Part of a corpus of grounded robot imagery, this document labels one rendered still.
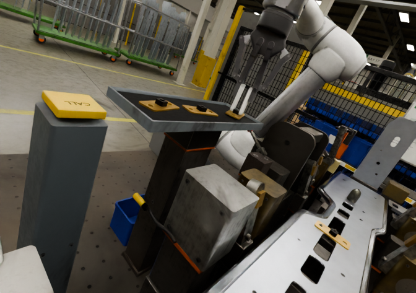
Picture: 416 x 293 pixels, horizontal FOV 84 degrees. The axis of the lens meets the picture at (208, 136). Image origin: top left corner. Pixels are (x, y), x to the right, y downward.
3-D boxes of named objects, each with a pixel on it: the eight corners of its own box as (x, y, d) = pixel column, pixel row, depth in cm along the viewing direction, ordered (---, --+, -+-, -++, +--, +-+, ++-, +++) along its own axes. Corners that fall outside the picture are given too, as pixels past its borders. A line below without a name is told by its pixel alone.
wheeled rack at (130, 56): (125, 64, 696) (142, 2, 638) (112, 55, 755) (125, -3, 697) (174, 77, 837) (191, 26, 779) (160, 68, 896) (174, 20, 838)
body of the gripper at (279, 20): (260, 2, 49) (242, 46, 52) (298, 16, 47) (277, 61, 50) (263, 12, 56) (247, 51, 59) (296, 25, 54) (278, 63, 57)
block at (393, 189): (361, 252, 112) (410, 193, 100) (345, 240, 116) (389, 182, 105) (363, 246, 118) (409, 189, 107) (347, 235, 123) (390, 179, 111)
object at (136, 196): (171, 246, 36) (173, 241, 36) (131, 197, 43) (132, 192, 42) (176, 243, 37) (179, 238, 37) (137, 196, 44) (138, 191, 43)
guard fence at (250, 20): (251, 175, 319) (329, 25, 253) (246, 176, 308) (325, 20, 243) (194, 129, 400) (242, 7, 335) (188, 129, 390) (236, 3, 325)
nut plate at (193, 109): (190, 113, 46) (192, 108, 46) (181, 105, 49) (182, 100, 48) (218, 116, 52) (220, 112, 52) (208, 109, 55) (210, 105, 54)
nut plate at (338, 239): (350, 244, 56) (353, 240, 55) (348, 251, 53) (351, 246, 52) (317, 220, 60) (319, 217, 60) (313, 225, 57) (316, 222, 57)
